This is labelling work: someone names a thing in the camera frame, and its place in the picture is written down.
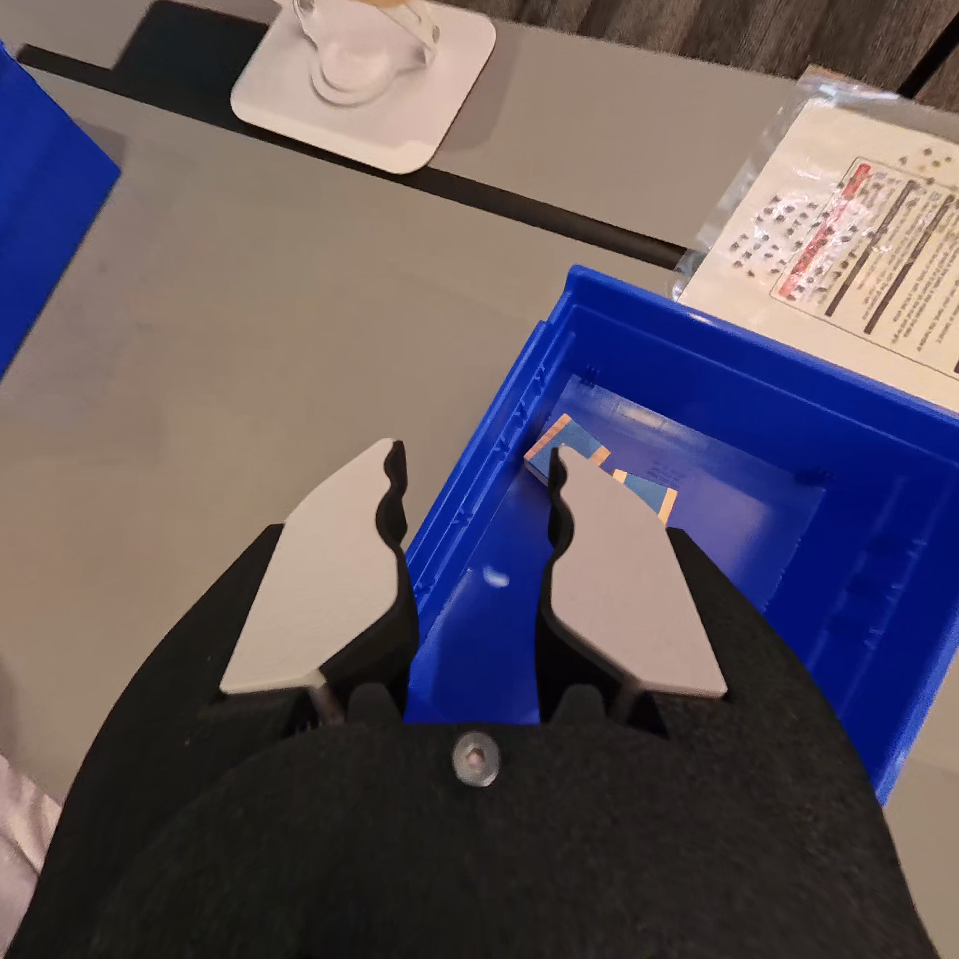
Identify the wooden cube with blue tape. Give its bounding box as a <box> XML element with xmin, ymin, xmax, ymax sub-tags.
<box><xmin>610</xmin><ymin>468</ymin><xmax>680</xmax><ymax>527</ymax></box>
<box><xmin>524</xmin><ymin>414</ymin><xmax>611</xmax><ymax>488</ymax></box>

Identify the person's pale clothing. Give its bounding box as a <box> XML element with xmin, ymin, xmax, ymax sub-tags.
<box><xmin>0</xmin><ymin>749</ymin><xmax>62</xmax><ymax>926</ymax></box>

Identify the blue plastic bin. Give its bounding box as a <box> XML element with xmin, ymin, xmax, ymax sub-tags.
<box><xmin>0</xmin><ymin>41</ymin><xmax>122</xmax><ymax>379</ymax></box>
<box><xmin>405</xmin><ymin>264</ymin><xmax>959</xmax><ymax>806</ymax></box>

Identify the plastic bag with printed sheet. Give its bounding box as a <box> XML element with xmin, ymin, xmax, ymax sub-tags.
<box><xmin>670</xmin><ymin>66</ymin><xmax>959</xmax><ymax>417</ymax></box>

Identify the white stand base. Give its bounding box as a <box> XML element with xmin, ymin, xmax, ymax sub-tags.
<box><xmin>231</xmin><ymin>0</ymin><xmax>497</xmax><ymax>175</ymax></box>

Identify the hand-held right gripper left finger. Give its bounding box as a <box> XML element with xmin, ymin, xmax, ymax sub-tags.
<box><xmin>219</xmin><ymin>438</ymin><xmax>422</xmax><ymax>724</ymax></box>

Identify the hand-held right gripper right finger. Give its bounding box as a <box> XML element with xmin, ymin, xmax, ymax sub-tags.
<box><xmin>535</xmin><ymin>444</ymin><xmax>729</xmax><ymax>731</ymax></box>

